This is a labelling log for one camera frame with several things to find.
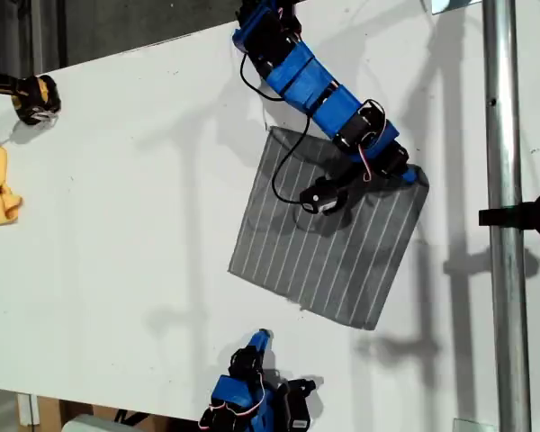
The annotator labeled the grey striped towel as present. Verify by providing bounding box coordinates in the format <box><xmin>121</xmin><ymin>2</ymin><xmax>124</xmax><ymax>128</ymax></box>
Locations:
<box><xmin>227</xmin><ymin>125</ymin><xmax>431</xmax><ymax>333</ymax></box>

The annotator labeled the black clamp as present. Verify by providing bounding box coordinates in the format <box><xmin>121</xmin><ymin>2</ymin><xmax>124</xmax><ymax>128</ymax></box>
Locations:
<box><xmin>477</xmin><ymin>190</ymin><xmax>540</xmax><ymax>239</ymax></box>

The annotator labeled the white rounded object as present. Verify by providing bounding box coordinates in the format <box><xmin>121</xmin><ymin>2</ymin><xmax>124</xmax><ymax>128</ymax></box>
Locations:
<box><xmin>61</xmin><ymin>413</ymin><xmax>123</xmax><ymax>432</ymax></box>

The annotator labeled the brown cardboard box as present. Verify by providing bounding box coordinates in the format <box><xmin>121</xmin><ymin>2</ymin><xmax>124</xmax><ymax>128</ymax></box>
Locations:
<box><xmin>35</xmin><ymin>394</ymin><xmax>202</xmax><ymax>432</ymax></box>

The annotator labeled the black camera stalk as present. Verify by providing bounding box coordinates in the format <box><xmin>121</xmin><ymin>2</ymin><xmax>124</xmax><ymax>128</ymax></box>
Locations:
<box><xmin>337</xmin><ymin>168</ymin><xmax>383</xmax><ymax>199</ymax></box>

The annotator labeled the black arm camera box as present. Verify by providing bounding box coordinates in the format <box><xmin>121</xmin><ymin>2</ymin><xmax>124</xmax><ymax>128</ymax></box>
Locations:
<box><xmin>287</xmin><ymin>378</ymin><xmax>319</xmax><ymax>432</ymax></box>
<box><xmin>299</xmin><ymin>176</ymin><xmax>348</xmax><ymax>217</ymax></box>

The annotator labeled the steel post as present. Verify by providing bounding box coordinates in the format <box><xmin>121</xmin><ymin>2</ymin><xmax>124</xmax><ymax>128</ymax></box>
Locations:
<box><xmin>480</xmin><ymin>0</ymin><xmax>534</xmax><ymax>432</ymax></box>

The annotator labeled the black camera cable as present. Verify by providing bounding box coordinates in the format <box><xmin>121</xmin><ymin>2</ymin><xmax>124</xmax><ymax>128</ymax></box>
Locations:
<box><xmin>239</xmin><ymin>49</ymin><xmax>314</xmax><ymax>209</ymax></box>

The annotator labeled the white bracket strip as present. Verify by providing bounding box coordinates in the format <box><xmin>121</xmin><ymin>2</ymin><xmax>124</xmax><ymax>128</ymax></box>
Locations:
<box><xmin>16</xmin><ymin>392</ymin><xmax>41</xmax><ymax>427</ymax></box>

